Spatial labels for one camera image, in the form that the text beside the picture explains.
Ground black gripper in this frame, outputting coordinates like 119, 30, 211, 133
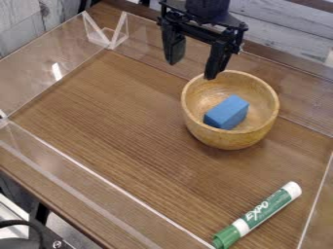
157, 0, 248, 80

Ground green Expo marker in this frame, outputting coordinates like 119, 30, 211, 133
212, 181, 302, 249

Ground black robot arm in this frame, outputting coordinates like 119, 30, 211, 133
157, 0, 248, 80

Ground brown wooden bowl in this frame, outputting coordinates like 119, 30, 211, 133
180, 70, 279, 150

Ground blue rectangular block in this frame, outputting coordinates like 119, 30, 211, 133
203, 95, 250, 130

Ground clear acrylic triangle bracket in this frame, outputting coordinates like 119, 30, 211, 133
81, 12, 128, 51

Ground clear acrylic tray wall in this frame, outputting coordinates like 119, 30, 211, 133
0, 5, 333, 249

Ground black cable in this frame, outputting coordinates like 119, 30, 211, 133
0, 219, 46, 249

